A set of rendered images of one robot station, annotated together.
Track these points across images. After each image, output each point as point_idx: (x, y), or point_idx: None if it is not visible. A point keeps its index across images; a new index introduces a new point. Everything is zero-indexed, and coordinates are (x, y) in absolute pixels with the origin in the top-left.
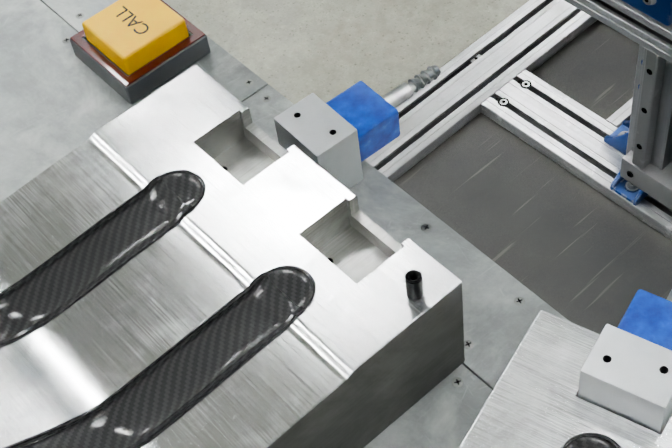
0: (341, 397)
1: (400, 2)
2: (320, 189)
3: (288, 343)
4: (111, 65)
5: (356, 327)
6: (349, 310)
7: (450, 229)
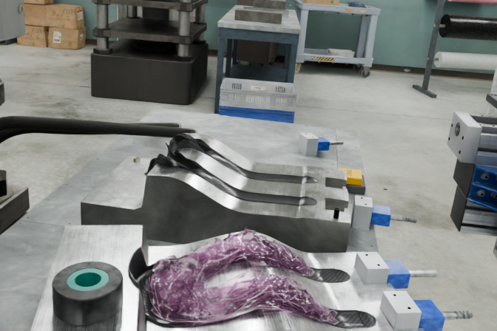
0: (294, 224)
1: None
2: (342, 196)
3: (295, 207)
4: None
5: (313, 213)
6: (316, 210)
7: (377, 250)
